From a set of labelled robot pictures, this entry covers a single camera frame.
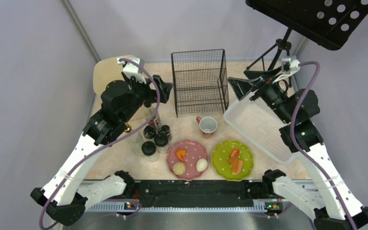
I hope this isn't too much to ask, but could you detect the pink floral mug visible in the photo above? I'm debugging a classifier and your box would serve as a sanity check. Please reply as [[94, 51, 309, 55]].
[[196, 116, 218, 139]]

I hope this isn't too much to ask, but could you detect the black wire rack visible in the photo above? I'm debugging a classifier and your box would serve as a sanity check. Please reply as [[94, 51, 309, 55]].
[[171, 49, 229, 116]]

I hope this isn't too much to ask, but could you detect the beige steamed bun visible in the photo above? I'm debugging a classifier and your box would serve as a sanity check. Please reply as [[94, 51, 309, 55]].
[[172, 162, 186, 175]]

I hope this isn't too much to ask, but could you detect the white egg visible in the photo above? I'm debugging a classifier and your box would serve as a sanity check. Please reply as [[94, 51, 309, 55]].
[[196, 159, 208, 172]]

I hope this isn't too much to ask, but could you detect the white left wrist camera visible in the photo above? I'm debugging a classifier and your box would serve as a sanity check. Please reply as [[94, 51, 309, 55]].
[[117, 56, 146, 83]]

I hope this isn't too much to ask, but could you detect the clear bottle gold spout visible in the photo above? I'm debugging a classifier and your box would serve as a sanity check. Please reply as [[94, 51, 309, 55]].
[[124, 122, 132, 133]]

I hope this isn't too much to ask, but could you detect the beige plastic waste bin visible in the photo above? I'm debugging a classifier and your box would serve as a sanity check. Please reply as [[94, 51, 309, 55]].
[[93, 55, 131, 96]]

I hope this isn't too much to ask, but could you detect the sauce bottle red label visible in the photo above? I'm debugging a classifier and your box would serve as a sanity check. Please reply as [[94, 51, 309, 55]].
[[146, 111, 162, 132]]

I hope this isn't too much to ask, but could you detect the glass jar black lid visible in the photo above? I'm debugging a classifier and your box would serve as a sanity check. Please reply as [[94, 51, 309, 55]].
[[154, 133, 170, 154], [141, 141, 160, 162]]

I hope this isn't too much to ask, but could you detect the pink polka dot plate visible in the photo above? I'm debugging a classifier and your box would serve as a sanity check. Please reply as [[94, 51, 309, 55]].
[[166, 139, 209, 181]]

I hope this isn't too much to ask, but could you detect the white perforated plastic basket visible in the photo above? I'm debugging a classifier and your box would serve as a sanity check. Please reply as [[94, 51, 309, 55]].
[[224, 93, 295, 164]]

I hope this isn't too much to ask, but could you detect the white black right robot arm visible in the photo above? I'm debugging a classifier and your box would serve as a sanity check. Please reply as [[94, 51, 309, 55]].
[[224, 68, 368, 230]]

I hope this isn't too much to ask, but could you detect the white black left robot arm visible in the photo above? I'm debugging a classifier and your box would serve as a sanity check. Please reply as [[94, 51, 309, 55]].
[[30, 75, 173, 226]]

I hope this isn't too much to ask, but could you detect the small black pepper grinder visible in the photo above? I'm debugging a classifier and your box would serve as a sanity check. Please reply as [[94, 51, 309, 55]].
[[161, 125, 172, 141]]

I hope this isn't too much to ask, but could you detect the green polka dot plate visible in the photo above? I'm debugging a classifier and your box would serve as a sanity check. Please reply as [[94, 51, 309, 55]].
[[211, 140, 254, 181]]

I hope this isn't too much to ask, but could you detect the orange salmon slice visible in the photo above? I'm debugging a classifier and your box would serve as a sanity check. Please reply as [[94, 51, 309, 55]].
[[228, 149, 243, 175]]

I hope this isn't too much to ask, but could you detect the glass jar black lid front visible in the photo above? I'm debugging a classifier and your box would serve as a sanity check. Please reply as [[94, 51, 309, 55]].
[[141, 141, 160, 162]]

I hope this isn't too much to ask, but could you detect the black music stand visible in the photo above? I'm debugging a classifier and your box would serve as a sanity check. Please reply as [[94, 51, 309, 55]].
[[245, 0, 368, 88]]

